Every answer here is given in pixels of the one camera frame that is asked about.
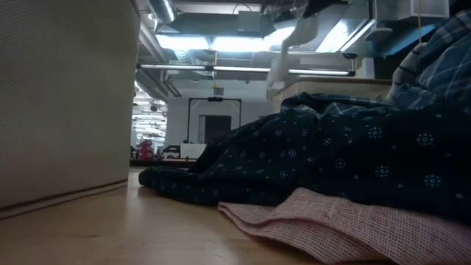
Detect dark striped socks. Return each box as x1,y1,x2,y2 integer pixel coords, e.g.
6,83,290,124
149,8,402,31
384,41,430,106

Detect red background object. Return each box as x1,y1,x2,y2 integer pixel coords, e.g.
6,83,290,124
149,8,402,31
138,138,155,160

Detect blue plaid shirt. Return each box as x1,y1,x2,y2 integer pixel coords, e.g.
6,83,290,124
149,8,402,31
281,9,471,115

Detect beige fabric bin brown tag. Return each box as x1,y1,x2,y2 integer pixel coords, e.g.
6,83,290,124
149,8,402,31
270,75,394,113

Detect navy dotted garment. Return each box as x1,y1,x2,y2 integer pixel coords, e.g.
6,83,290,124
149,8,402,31
138,91,471,224

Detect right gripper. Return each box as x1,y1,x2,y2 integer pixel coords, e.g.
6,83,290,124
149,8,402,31
300,0,350,19

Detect hanging yellow cable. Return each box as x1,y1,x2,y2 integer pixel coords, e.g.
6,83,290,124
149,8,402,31
417,0,423,44

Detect silver ventilation duct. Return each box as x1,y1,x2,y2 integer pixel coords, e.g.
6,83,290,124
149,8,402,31
146,0,178,25

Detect white background bin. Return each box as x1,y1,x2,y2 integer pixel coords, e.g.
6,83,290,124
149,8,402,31
179,142,208,160

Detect black gantry frame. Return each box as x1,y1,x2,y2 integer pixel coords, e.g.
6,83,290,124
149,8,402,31
186,96,243,145

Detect pink woven garment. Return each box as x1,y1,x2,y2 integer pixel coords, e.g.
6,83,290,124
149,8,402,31
216,186,471,265

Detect white teal-striped garment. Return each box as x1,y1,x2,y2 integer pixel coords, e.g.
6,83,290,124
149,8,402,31
265,13,320,89

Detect ceiling light panel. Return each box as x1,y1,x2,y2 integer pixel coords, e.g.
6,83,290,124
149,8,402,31
210,35,275,53
154,33,210,52

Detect beige fabric storage bin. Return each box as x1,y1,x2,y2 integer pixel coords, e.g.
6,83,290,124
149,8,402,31
0,0,141,221

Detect long tube light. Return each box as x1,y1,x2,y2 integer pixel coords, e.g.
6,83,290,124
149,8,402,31
138,63,357,77

